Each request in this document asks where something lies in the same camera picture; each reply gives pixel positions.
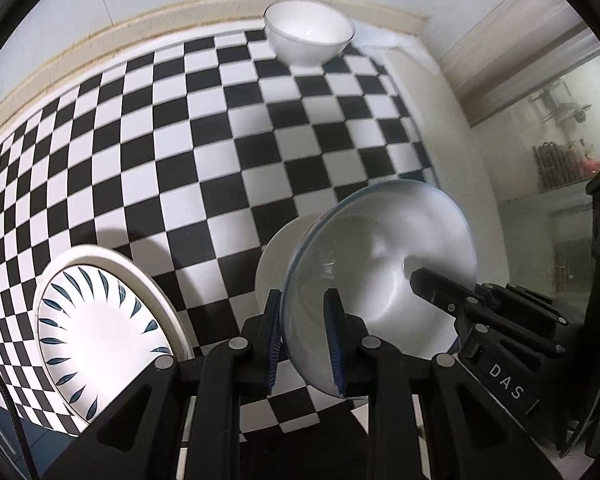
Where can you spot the black white checkered mat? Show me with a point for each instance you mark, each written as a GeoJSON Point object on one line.
{"type": "Point", "coordinates": [180, 160]}

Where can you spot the glass sliding door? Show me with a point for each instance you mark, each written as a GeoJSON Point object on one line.
{"type": "Point", "coordinates": [545, 125]}

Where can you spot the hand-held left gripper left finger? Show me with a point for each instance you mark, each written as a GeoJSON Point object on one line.
{"type": "Point", "coordinates": [275, 345]}

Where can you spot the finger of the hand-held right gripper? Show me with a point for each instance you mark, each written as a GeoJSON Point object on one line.
{"type": "Point", "coordinates": [440, 290]}
{"type": "Point", "coordinates": [530, 307]}

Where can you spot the blue kitchen cabinet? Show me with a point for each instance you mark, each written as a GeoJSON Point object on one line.
{"type": "Point", "coordinates": [45, 435]}

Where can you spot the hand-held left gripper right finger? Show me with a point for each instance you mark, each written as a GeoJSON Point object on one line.
{"type": "Point", "coordinates": [332, 340]}

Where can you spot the white plate blue leaf rim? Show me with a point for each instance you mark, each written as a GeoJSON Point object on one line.
{"type": "Point", "coordinates": [105, 340]}

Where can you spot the wide white bowl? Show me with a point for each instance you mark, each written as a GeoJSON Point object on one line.
{"type": "Point", "coordinates": [380, 240]}

